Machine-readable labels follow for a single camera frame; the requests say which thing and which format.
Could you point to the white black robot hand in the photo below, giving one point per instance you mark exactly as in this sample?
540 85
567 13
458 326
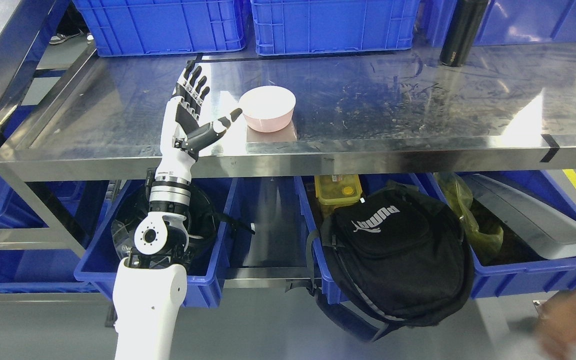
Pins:
182 138

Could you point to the blurred human hand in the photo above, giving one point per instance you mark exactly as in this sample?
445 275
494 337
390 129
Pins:
556 328

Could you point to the pink ikea bowl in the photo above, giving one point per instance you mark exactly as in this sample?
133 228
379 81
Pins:
268 108

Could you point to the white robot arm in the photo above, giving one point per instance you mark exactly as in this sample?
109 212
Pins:
151 280

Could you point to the blue crate top middle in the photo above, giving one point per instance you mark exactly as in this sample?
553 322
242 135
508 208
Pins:
309 27

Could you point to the blue crate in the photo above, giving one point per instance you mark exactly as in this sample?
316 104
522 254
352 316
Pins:
123 28
309 27
510 22

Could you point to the grey flat device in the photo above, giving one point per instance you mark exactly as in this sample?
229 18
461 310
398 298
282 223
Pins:
546 230

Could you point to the black helmet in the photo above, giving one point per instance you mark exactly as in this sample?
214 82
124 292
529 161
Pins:
202 223

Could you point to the yellow plastic bag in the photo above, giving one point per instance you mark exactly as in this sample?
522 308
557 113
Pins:
483 230

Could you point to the blue crate top left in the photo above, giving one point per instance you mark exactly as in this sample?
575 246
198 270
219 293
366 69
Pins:
123 28

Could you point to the blue bin with helmet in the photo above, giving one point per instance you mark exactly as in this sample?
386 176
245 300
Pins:
100 261

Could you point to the yellow lunch box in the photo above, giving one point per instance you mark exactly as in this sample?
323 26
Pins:
335 191

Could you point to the black puma backpack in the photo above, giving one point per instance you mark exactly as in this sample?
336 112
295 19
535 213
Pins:
398 258

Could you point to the blue bin far left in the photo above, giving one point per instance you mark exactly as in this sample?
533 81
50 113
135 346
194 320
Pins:
46 270

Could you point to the blue crate top right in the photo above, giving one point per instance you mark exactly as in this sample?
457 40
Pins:
510 22

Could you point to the black thermos bottle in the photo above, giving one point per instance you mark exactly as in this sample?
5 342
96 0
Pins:
463 28

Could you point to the stainless steel table frame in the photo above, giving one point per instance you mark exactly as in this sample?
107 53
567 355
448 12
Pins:
509 108

